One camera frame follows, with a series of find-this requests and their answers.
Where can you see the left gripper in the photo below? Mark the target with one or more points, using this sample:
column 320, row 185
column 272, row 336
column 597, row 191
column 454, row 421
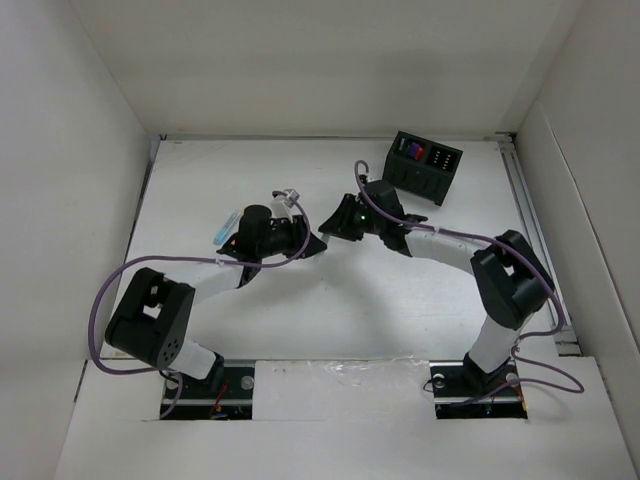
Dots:
column 297, row 232

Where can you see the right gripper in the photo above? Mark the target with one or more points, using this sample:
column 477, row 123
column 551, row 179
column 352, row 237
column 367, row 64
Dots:
column 340, row 223

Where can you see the blue pastel highlighter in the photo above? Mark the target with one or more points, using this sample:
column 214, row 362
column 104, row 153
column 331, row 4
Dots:
column 226, row 229

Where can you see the black purple-capped highlighter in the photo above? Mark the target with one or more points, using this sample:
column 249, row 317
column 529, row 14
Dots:
column 412, row 149

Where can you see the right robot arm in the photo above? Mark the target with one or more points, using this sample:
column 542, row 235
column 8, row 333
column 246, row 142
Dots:
column 512, row 283

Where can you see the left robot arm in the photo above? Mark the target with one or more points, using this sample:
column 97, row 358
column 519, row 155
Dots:
column 151, row 321

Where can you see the black slotted organizer box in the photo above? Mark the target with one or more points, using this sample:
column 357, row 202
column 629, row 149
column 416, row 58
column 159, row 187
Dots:
column 430, row 177

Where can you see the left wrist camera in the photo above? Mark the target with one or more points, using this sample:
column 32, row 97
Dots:
column 283, row 203

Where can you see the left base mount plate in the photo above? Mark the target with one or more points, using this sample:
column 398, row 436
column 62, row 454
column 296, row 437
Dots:
column 233, row 401

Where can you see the base mount plate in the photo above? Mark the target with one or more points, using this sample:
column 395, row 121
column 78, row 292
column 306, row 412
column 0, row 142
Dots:
column 233, row 401
column 458, row 394

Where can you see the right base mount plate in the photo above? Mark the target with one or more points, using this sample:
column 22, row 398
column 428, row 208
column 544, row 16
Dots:
column 458, row 394

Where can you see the metal rail on right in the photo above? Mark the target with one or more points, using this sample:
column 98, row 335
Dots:
column 566, row 341

